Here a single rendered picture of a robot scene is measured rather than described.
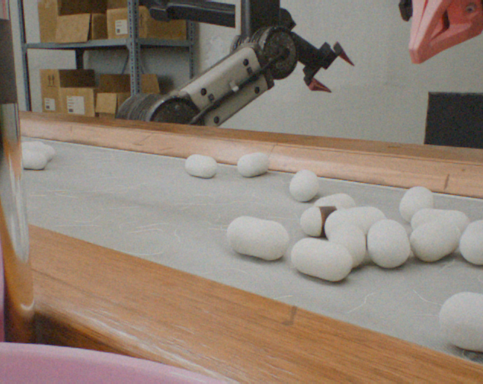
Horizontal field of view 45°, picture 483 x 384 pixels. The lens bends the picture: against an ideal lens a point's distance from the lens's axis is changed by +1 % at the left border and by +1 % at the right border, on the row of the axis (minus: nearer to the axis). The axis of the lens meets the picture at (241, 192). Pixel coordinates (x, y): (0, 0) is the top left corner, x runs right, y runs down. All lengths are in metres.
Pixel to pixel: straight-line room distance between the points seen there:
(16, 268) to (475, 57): 2.36
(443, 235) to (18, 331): 0.21
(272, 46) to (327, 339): 1.04
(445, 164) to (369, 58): 2.17
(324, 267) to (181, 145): 0.42
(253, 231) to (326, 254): 0.05
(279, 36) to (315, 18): 1.63
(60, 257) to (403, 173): 0.34
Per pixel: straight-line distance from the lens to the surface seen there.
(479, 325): 0.22
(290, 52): 1.22
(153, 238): 0.35
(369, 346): 0.16
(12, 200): 0.17
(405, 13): 0.55
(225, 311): 0.18
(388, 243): 0.29
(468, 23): 0.50
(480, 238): 0.31
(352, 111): 2.71
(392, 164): 0.52
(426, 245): 0.31
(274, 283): 0.27
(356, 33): 2.70
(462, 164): 0.50
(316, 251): 0.27
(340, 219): 0.32
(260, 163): 0.53
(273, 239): 0.29
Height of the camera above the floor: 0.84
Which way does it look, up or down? 12 degrees down
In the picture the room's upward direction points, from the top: straight up
